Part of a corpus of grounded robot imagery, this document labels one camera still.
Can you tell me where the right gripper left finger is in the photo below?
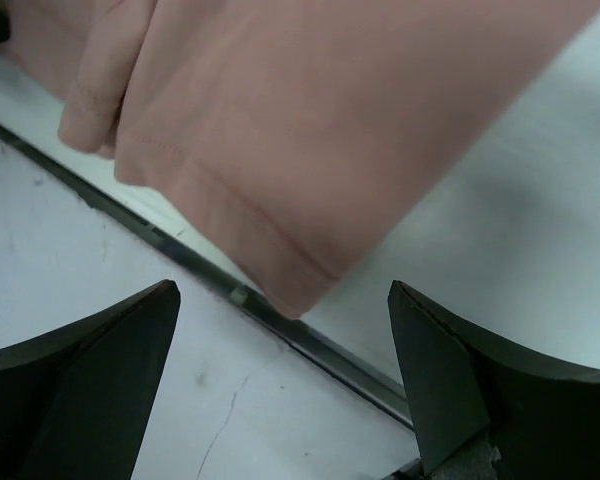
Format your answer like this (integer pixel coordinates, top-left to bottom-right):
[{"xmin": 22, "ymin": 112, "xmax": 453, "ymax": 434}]
[{"xmin": 0, "ymin": 280, "xmax": 181, "ymax": 480}]

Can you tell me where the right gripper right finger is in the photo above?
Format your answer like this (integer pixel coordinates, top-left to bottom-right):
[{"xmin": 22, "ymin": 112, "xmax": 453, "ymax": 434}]
[{"xmin": 388, "ymin": 281, "xmax": 600, "ymax": 479}]

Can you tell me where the pink t shirt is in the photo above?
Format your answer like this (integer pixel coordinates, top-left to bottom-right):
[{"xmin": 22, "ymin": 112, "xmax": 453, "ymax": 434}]
[{"xmin": 0, "ymin": 0, "xmax": 600, "ymax": 319}]

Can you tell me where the aluminium table edge rail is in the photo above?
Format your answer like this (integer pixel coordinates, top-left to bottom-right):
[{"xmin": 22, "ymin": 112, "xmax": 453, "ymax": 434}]
[{"xmin": 0, "ymin": 125, "xmax": 413, "ymax": 429}]

